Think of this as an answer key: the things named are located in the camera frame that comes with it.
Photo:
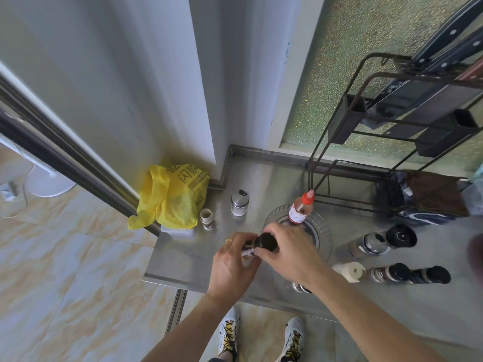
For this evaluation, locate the person's right shoe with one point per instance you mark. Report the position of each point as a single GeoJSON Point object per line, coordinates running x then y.
{"type": "Point", "coordinates": [292, 339]}

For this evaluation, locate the red-capped sauce bottle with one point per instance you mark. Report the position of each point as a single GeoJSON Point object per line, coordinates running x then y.
{"type": "Point", "coordinates": [300, 211]}

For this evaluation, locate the person's left shoe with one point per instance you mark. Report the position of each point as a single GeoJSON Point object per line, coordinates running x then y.
{"type": "Point", "coordinates": [229, 331]}

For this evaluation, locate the person's left forearm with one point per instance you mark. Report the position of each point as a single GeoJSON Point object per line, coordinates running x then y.
{"type": "Point", "coordinates": [192, 327]}

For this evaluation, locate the person's shoe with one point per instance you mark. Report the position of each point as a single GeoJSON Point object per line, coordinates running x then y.
{"type": "Point", "coordinates": [292, 339]}
{"type": "Point", "coordinates": [229, 331]}

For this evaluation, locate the black metal kitchen rack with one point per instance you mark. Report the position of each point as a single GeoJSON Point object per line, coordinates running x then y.
{"type": "Point", "coordinates": [434, 109]}

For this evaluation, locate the person's right thumb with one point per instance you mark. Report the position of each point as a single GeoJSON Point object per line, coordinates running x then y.
{"type": "Point", "coordinates": [264, 253]}

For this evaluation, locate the white box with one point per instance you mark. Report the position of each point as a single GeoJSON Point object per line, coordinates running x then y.
{"type": "Point", "coordinates": [177, 231]}

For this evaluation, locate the black-capped labelled spice bottle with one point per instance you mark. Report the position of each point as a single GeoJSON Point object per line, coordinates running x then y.
{"type": "Point", "coordinates": [388, 274]}

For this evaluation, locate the person's right forearm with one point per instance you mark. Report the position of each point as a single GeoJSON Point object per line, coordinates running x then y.
{"type": "Point", "coordinates": [369, 316]}

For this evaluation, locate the small white-lidded jar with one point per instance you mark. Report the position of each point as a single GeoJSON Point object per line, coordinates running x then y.
{"type": "Point", "coordinates": [206, 219]}

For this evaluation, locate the steel shaker with black lid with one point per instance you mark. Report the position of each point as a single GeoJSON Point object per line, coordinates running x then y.
{"type": "Point", "coordinates": [239, 203]}

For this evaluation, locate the black bottle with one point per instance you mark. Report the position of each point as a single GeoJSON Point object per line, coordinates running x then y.
{"type": "Point", "coordinates": [430, 275]}

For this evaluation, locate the yellow plastic bag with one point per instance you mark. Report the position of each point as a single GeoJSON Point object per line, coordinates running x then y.
{"type": "Point", "coordinates": [169, 197]}

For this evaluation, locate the person's left hand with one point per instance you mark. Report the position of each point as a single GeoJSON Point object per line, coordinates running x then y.
{"type": "Point", "coordinates": [226, 269]}

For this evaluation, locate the white-capped bottle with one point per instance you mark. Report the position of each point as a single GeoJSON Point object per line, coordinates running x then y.
{"type": "Point", "coordinates": [351, 272]}

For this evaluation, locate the person's left thumb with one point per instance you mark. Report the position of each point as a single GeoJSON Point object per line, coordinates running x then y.
{"type": "Point", "coordinates": [255, 260]}

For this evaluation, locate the dark brown cloth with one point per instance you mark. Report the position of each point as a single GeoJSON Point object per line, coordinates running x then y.
{"type": "Point", "coordinates": [437, 192]}

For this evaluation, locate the person's right hand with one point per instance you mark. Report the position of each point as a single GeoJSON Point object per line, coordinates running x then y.
{"type": "Point", "coordinates": [294, 256]}

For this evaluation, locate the grey sliding door frame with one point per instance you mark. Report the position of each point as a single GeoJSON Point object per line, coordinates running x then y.
{"type": "Point", "coordinates": [56, 150]}

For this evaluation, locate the blue and white cloth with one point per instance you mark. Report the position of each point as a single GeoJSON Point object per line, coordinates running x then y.
{"type": "Point", "coordinates": [422, 218]}

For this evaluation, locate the clear glass round tray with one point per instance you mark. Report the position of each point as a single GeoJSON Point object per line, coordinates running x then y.
{"type": "Point", "coordinates": [322, 237]}

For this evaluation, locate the frosted glass window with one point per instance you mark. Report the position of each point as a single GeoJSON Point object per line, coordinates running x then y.
{"type": "Point", "coordinates": [377, 30]}

